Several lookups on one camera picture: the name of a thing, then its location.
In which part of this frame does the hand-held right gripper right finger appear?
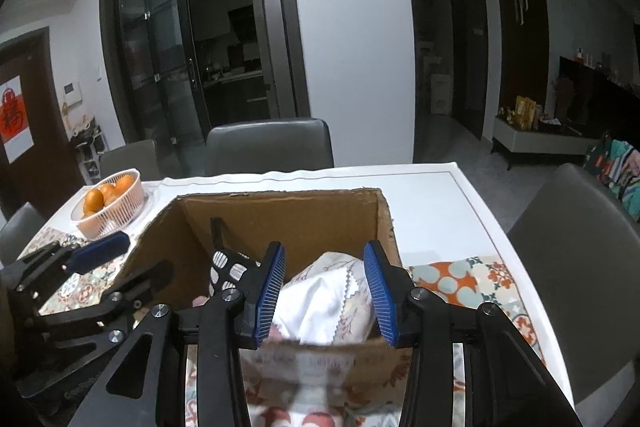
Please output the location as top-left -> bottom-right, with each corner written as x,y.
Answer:
363,241 -> 583,427

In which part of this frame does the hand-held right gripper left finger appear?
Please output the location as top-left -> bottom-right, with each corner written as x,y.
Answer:
67,241 -> 287,427

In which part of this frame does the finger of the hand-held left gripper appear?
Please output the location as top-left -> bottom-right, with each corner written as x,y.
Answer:
0,231 -> 132,305
30,259 -> 175,353

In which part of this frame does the black dotted oven mitt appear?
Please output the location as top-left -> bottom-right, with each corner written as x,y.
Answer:
207,217 -> 263,300

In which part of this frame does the floral fabric tissue pouch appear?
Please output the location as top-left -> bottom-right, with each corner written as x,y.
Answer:
275,251 -> 381,348

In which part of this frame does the brown cardboard box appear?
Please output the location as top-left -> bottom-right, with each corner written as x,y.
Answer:
117,188 -> 413,408

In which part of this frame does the white plastic basket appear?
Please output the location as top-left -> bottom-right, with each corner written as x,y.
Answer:
70,168 -> 147,240

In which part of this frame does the pile of oranges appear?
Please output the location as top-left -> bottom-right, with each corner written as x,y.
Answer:
81,174 -> 137,218

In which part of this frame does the grey dining chair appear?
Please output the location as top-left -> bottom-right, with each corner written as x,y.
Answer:
507,163 -> 640,418
100,139 -> 161,180
205,118 -> 335,175
0,202 -> 48,265

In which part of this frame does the white shoe rack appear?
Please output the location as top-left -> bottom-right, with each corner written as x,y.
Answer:
70,114 -> 108,185

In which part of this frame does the dark wooden door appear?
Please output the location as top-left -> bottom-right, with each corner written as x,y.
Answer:
0,27 -> 83,218

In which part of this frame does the red and white door poster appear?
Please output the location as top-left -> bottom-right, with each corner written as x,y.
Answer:
0,75 -> 35,165

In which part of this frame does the low white cabinet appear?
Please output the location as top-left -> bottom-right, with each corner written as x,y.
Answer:
492,114 -> 601,170

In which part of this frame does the dark sliding glass door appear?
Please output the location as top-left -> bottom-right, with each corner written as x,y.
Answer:
100,0 -> 311,148

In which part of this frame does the yellow gift box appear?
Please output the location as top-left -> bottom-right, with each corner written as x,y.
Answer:
515,96 -> 538,130

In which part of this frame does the dark interior door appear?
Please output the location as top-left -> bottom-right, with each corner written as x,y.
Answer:
448,0 -> 490,140

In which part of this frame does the colourful printed cloth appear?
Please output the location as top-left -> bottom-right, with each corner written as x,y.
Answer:
585,134 -> 640,220

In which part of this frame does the dark sideboard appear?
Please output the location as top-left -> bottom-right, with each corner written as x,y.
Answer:
557,54 -> 640,142

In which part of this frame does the dark wardrobe with handles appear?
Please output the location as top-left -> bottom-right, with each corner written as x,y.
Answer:
487,0 -> 551,142

